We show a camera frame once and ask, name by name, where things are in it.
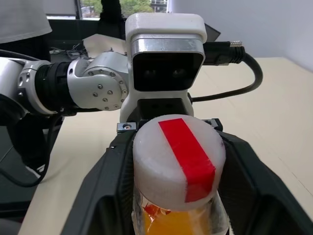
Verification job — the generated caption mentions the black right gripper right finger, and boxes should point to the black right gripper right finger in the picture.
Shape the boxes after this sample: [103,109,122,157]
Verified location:
[218,129,313,235]

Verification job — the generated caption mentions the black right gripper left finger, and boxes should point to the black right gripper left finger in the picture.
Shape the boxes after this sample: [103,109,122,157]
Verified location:
[60,131,138,235]

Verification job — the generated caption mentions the window with outdoor view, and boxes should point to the window with outdoor view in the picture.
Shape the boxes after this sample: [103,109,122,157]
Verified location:
[46,0,172,21]

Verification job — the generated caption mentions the white cap with red tape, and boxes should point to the white cap with red tape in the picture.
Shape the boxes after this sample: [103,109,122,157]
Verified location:
[133,114,226,212]

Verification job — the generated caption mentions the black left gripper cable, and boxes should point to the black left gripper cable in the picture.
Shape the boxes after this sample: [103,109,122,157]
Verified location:
[0,114,64,188]

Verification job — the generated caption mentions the white crumpled sheet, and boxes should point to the white crumpled sheet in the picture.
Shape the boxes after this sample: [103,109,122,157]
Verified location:
[82,33,128,59]

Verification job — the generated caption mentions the clear bottle with orange drink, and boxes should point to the clear bottle with orange drink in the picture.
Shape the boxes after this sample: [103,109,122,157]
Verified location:
[132,188,230,235]

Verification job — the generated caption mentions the black left wrist camera cable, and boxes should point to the black left wrist camera cable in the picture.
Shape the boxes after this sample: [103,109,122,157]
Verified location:
[190,40,264,102]

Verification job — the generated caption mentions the black laptop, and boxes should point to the black laptop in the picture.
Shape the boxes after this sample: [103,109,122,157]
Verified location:
[204,23,221,43]

